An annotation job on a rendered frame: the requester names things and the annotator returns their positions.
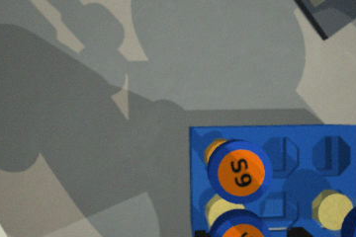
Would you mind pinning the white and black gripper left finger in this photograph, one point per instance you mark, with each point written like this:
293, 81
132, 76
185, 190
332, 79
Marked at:
201, 233

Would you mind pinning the blue tube rack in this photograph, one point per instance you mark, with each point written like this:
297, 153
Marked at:
297, 186

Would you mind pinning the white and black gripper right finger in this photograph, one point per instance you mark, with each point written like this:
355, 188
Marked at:
298, 232

